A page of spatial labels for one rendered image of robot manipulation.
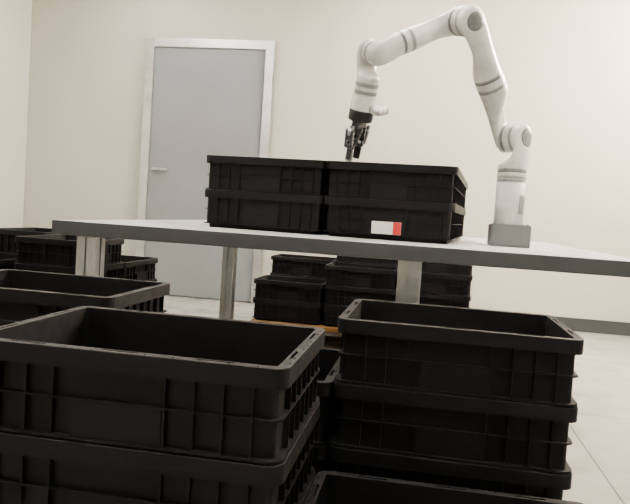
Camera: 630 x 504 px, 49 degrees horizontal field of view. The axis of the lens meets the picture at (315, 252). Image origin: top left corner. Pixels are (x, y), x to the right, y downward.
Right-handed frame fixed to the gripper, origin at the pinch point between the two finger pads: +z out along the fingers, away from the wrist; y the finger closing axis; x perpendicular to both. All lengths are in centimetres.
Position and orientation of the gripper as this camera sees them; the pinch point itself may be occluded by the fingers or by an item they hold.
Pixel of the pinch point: (353, 154)
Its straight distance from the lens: 214.2
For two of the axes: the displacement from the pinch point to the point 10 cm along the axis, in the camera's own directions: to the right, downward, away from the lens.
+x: 8.8, 3.1, -3.6
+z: -1.7, 9.1, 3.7
